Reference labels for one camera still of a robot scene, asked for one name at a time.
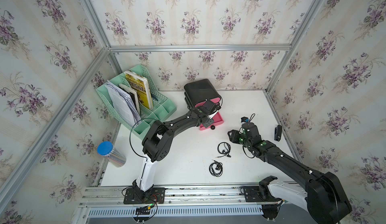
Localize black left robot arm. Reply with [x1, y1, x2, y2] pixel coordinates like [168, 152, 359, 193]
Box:
[136, 105, 221, 192]

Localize green desk organizer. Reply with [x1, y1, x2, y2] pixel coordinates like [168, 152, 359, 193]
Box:
[96, 65, 177, 140]

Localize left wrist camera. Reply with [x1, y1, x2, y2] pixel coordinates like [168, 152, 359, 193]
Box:
[202, 100, 221, 115]

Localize pink bottom drawer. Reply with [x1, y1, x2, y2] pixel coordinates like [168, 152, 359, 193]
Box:
[199, 112, 224, 130]

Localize yellow book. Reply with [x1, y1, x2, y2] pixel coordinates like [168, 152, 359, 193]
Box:
[124, 70, 154, 110]

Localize black stapler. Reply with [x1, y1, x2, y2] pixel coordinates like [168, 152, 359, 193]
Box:
[274, 125, 282, 142]

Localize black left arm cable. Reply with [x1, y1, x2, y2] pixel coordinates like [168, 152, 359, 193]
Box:
[129, 117, 151, 161]

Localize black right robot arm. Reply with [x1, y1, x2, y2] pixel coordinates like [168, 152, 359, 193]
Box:
[228, 122, 352, 224]

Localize black earphones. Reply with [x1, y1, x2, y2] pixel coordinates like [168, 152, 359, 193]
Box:
[209, 161, 223, 177]
[217, 142, 231, 158]

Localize blue lid container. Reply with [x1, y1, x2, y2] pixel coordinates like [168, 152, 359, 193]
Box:
[97, 141, 126, 168]

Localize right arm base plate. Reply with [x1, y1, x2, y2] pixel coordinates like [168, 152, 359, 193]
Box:
[240, 176, 282, 202]

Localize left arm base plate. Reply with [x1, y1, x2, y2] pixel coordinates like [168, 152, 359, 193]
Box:
[121, 187, 166, 204]

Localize pink top drawer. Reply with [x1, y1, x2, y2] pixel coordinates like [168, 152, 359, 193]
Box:
[195, 97, 221, 107]

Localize pink drawer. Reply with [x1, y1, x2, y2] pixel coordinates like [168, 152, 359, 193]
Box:
[199, 112, 224, 130]
[195, 97, 221, 107]

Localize black white notebook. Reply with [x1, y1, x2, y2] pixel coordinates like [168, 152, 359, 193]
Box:
[119, 83, 141, 115]

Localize black drawer cabinet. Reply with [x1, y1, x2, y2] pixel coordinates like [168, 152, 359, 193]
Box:
[184, 79, 222, 109]

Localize aluminium front rail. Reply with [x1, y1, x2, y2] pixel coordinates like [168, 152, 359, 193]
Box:
[72, 183, 332, 224]

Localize white paper stack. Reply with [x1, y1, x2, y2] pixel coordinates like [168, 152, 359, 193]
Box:
[105, 81, 141, 126]

